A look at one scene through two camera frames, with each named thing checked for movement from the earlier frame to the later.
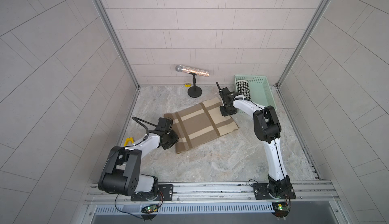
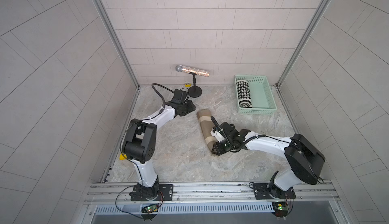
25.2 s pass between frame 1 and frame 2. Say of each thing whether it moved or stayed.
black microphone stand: stayed
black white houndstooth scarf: stayed
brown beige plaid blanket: moved
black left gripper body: moved
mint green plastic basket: stayed
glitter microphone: stayed
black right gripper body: moved
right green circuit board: stayed
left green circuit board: stayed
